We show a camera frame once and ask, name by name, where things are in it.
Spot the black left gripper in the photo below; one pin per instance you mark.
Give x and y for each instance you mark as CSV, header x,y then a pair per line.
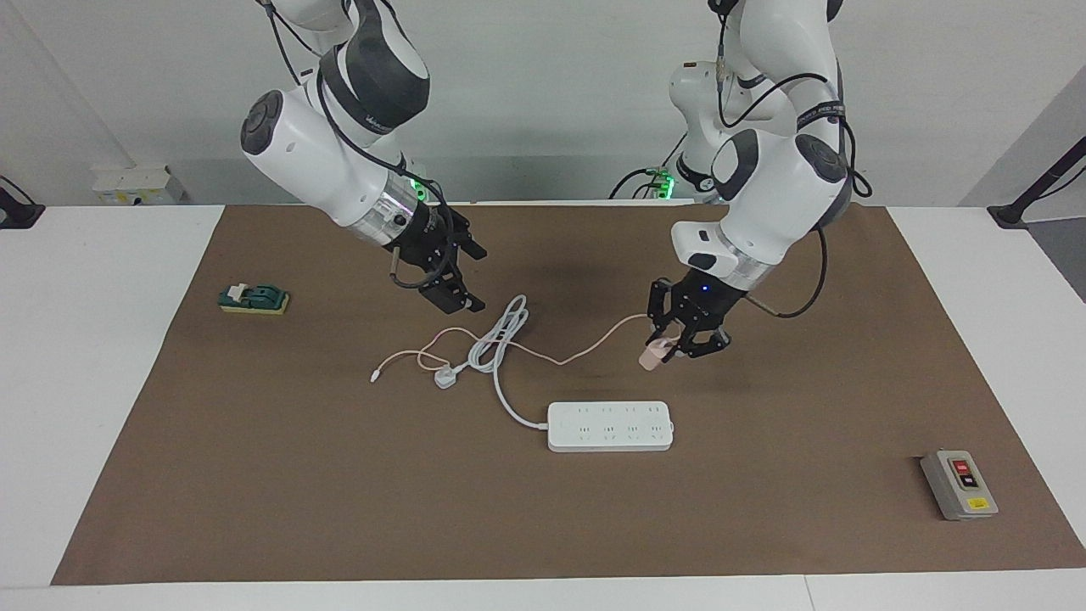
x,y
704,299

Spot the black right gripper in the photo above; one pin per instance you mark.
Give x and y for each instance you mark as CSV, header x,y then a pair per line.
x,y
424,238

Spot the pink charger adapter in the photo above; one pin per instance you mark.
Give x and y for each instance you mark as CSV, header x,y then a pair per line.
x,y
655,356

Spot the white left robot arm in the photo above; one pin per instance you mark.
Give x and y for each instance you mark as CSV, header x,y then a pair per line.
x,y
780,187

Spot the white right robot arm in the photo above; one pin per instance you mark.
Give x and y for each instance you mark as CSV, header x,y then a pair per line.
x,y
322,161

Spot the white power strip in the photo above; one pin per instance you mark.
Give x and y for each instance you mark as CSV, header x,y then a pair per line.
x,y
611,427

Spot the brown table mat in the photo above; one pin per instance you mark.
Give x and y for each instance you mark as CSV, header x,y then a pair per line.
x,y
424,509

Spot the black stand foot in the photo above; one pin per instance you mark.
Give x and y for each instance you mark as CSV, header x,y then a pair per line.
x,y
17,214
1010,214

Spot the green knife switch block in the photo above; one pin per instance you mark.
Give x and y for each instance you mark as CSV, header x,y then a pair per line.
x,y
259,299

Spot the grey on-off switch box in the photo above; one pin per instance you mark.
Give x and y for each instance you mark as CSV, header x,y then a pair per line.
x,y
960,485

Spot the white wall socket box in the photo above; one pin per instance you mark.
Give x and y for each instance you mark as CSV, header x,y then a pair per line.
x,y
136,185

